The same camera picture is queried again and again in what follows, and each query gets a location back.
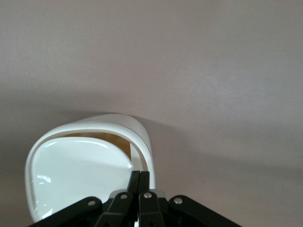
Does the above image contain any white plastic trash can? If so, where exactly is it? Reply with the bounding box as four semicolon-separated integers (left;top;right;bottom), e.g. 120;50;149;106
24;113;156;227

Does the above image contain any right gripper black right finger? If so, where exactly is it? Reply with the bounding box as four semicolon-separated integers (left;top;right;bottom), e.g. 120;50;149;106
138;171;242;227

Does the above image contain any white trash can lid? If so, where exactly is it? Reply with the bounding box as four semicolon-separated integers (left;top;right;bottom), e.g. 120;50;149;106
30;138;134;225

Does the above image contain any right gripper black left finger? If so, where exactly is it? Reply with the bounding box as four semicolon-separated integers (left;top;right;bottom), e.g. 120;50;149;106
29;170;142;227

